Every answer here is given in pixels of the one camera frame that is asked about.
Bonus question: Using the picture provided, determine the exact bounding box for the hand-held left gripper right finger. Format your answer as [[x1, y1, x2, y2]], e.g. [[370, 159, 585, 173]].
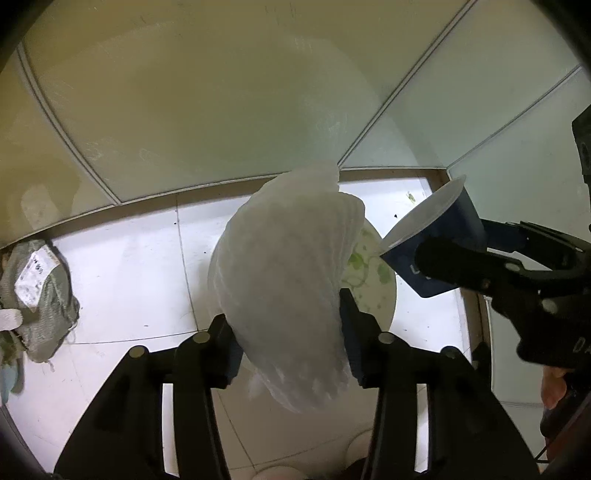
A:
[[339, 287, 541, 480]]

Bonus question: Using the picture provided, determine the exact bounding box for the grey woven bag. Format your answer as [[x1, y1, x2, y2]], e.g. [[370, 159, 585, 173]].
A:
[[0, 240, 81, 363]]

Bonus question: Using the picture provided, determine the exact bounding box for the white foam wrapper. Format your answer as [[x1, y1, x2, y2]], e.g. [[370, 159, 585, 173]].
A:
[[207, 161, 366, 414]]

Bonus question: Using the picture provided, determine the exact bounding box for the person's right hand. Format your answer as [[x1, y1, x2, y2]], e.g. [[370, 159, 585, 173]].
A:
[[540, 367, 568, 411]]

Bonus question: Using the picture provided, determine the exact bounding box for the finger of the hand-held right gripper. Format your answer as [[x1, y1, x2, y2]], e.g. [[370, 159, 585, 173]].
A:
[[480, 219, 585, 272], [414, 235, 532, 296]]

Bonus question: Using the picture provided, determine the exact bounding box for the white floor bowl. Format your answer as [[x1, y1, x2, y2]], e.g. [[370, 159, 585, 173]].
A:
[[341, 217, 398, 334]]

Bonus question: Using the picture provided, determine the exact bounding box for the white cloth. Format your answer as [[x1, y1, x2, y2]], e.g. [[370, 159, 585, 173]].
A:
[[0, 307, 24, 332]]

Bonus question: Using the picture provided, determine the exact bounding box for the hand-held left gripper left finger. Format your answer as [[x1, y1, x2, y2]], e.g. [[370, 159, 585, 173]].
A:
[[53, 314, 243, 480]]

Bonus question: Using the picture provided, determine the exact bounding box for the blue cloth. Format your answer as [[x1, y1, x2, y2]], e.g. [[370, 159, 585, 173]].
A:
[[0, 355, 26, 407]]

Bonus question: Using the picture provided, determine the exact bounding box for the blue paper cup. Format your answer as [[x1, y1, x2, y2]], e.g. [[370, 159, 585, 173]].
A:
[[379, 175, 488, 298]]

